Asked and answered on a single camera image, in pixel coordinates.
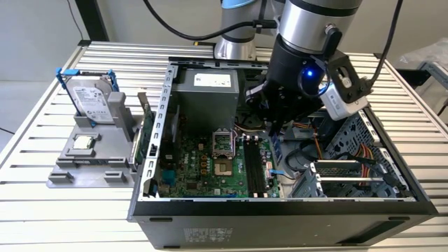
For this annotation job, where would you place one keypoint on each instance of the grey parts rack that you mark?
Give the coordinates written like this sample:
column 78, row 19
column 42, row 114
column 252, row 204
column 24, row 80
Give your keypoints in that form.
column 104, row 147

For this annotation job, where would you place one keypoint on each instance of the green graphics card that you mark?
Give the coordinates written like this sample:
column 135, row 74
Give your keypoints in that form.
column 147, row 131

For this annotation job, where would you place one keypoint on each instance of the silver CPU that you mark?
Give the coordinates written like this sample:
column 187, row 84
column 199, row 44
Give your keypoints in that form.
column 83, row 142

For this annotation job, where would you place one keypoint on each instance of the CPU socket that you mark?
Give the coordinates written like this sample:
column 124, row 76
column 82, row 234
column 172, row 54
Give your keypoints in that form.
column 224, row 168

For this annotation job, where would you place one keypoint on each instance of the green motherboard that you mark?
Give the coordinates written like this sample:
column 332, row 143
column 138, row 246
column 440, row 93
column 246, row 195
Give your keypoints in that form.
column 196, row 162

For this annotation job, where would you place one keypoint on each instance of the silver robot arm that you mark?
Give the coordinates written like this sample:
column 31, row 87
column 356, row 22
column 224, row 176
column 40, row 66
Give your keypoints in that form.
column 311, row 23

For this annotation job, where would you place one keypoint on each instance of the black table corner cap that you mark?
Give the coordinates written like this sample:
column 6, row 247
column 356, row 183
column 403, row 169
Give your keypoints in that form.
column 379, row 56
column 84, row 43

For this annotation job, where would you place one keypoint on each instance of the grey power supply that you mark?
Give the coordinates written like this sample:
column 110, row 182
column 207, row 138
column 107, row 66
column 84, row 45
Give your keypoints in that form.
column 207, row 105

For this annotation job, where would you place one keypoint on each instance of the clear plastic wrap bundle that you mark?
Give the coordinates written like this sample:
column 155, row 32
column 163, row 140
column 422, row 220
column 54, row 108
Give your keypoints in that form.
column 431, row 50

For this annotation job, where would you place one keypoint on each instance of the yellow tipped black plug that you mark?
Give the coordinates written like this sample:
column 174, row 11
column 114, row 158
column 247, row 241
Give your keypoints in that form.
column 196, row 43

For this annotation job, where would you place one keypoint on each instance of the grey metal disk bay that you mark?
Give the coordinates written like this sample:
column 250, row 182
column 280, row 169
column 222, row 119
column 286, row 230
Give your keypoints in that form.
column 336, row 166

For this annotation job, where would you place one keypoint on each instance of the black PC case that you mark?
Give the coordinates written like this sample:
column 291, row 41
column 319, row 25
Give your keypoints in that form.
column 280, row 231

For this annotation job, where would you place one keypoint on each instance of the hard disk in blue carrier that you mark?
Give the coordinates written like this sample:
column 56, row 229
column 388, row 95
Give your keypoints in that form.
column 90, row 99

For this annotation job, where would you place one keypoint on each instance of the blue expansion slot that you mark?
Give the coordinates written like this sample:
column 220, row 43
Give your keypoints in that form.
column 230, row 195

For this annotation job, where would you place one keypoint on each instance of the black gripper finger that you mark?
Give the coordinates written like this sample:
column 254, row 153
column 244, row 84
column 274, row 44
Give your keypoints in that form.
column 298, row 114
column 255, row 95

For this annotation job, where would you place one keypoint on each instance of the silver aluminium frame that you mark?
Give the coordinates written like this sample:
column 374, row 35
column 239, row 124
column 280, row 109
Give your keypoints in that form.
column 438, row 71

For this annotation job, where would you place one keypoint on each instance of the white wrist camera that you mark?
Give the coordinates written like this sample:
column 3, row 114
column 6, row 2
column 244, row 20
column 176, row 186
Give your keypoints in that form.
column 342, row 105

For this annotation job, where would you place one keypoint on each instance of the black metal bracket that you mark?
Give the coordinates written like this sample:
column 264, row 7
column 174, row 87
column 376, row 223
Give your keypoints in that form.
column 412, row 77

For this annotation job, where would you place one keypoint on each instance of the metal drive bay cage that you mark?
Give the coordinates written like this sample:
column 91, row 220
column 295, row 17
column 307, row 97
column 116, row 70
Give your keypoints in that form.
column 304, row 131

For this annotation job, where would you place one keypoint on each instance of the black round speaker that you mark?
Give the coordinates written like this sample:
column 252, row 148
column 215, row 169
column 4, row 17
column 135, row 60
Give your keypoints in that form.
column 250, row 123

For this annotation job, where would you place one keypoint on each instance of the black RAM slot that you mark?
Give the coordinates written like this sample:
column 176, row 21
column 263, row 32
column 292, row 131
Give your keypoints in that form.
column 251, row 165
column 260, row 165

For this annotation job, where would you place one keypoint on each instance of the teal port block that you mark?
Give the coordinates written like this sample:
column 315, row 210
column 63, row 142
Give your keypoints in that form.
column 168, row 177

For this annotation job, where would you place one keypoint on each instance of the black frame post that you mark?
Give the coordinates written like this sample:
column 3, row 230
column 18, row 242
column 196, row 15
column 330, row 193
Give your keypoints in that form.
column 92, row 21

